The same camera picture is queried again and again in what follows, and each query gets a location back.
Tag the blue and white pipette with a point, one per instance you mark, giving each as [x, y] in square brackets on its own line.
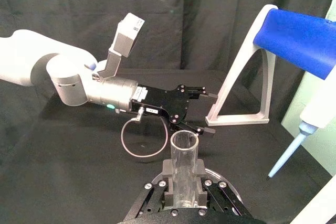
[296, 37]

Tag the white bar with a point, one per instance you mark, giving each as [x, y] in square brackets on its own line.
[317, 205]

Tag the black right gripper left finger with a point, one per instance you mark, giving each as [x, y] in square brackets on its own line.
[168, 169]

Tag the pale blue pipette tip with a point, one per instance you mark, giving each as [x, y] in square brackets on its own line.
[286, 155]

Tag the clear round dish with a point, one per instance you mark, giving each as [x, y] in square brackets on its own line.
[218, 173]

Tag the grey pipette stand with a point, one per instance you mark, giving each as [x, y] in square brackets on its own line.
[236, 69]

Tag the pale green board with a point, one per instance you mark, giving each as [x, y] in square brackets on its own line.
[315, 150]

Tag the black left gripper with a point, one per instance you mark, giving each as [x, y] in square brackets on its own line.
[170, 103]

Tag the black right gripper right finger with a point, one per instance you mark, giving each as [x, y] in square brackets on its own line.
[200, 169]

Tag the clear plastic tube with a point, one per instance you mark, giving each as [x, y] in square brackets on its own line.
[183, 171]

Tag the black cloth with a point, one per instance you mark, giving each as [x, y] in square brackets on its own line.
[78, 169]

